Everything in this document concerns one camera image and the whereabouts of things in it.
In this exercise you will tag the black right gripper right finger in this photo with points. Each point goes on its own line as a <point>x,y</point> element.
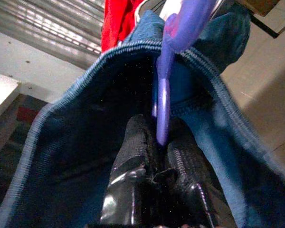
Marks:
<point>185,180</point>

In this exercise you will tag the chrome and black clothes rack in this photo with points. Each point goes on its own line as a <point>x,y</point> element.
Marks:
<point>217,6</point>

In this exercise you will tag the purple clothes hanger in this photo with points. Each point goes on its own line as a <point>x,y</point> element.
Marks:
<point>162,107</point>

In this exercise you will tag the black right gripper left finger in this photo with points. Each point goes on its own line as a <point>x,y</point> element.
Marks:
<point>133,166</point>

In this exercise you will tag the red garment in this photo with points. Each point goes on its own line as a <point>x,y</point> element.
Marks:
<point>116,21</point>

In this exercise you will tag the blue denim garment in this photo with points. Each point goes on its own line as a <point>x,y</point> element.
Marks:
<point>61,154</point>

